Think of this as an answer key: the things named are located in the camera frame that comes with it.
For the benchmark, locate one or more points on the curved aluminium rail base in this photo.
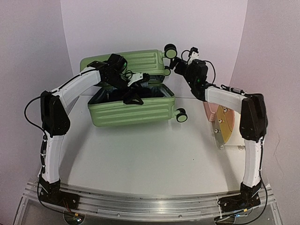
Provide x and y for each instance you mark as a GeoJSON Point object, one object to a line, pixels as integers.
{"type": "Point", "coordinates": [122, 206]}

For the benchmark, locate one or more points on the white cylindrical container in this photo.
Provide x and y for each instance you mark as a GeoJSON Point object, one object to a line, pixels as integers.
{"type": "Point", "coordinates": [226, 129]}

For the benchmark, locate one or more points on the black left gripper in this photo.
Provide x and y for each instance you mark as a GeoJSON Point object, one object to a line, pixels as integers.
{"type": "Point", "coordinates": [128, 98]}

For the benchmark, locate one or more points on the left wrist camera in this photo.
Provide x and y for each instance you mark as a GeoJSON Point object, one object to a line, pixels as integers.
{"type": "Point", "coordinates": [138, 78]}

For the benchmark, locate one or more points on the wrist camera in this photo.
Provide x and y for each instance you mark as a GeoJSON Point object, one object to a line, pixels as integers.
{"type": "Point", "coordinates": [138, 78]}
{"type": "Point", "coordinates": [193, 54]}

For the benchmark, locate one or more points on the green hard-shell suitcase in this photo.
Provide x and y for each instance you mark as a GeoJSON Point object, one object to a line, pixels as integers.
{"type": "Point", "coordinates": [147, 100]}

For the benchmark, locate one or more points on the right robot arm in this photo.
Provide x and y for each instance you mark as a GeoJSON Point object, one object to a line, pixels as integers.
{"type": "Point", "coordinates": [253, 127]}

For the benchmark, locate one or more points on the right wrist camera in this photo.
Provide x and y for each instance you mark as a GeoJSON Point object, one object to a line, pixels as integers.
{"type": "Point", "coordinates": [193, 54]}

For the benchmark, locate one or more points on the pink perforated plastic basket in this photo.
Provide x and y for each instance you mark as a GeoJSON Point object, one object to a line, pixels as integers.
{"type": "Point", "coordinates": [210, 110]}

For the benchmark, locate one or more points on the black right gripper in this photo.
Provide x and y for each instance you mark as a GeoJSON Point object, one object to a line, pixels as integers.
{"type": "Point", "coordinates": [177, 69]}

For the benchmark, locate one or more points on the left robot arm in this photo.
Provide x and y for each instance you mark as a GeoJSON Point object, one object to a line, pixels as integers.
{"type": "Point", "coordinates": [56, 123]}

